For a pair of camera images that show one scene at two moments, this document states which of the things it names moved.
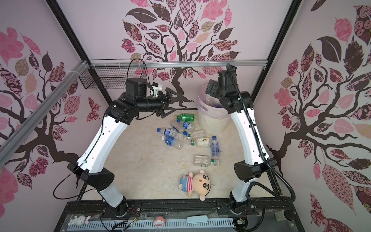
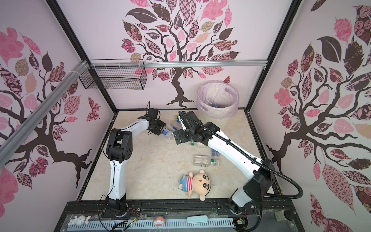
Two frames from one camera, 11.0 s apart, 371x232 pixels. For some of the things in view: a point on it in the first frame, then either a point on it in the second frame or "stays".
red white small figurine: x=159 y=221 stays
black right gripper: x=215 y=87 -> x=181 y=133
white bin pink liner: x=213 y=116 stays
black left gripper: x=164 y=102 -> x=161 y=124
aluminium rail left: x=9 y=143 stays
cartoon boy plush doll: x=199 y=183 stays
